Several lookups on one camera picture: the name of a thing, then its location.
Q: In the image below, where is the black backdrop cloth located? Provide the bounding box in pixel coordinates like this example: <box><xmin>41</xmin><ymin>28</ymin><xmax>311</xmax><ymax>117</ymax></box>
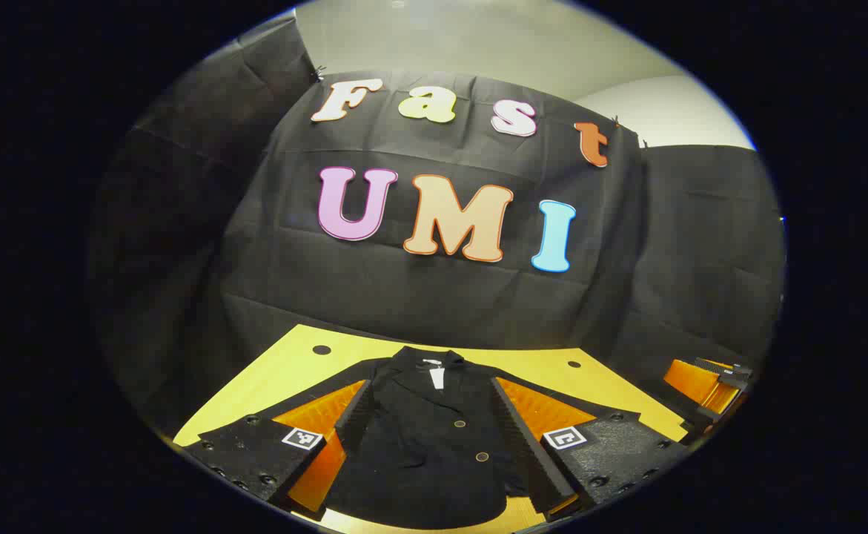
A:
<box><xmin>89</xmin><ymin>15</ymin><xmax>786</xmax><ymax>438</ymax></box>

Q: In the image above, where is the black button jacket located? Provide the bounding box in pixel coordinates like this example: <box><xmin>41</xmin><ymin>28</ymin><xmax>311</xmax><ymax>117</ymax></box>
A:
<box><xmin>196</xmin><ymin>346</ymin><xmax>642</xmax><ymax>531</ymax></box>

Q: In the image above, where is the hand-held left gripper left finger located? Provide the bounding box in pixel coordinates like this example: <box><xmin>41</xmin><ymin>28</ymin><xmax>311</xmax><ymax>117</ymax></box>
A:
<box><xmin>173</xmin><ymin>378</ymin><xmax>375</xmax><ymax>520</ymax></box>

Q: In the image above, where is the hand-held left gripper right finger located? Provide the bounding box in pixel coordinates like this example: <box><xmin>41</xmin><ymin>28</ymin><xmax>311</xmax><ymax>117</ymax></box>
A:
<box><xmin>488</xmin><ymin>376</ymin><xmax>692</xmax><ymax>521</ymax></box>

